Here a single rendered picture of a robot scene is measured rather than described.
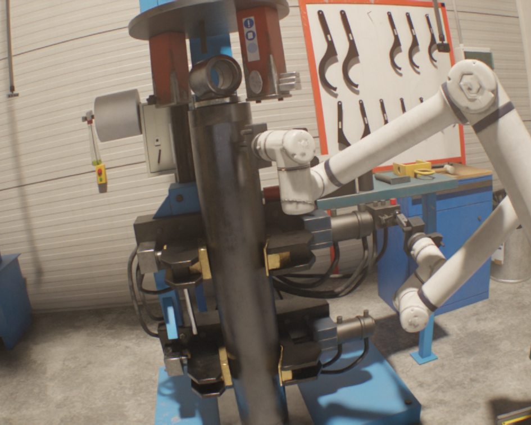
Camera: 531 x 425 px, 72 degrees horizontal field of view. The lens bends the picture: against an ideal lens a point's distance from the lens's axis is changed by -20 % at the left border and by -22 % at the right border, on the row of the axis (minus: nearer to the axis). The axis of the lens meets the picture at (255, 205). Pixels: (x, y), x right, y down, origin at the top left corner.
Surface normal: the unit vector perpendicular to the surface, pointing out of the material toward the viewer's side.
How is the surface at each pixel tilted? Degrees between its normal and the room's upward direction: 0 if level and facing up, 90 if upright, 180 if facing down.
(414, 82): 90
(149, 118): 90
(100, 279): 90
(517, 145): 79
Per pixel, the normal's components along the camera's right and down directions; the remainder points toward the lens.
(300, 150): 0.43, 0.07
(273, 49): 0.88, -0.02
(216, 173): -0.22, 0.22
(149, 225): 0.13, 0.18
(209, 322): -0.12, -0.97
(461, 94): -0.65, 0.22
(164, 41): -0.45, 0.24
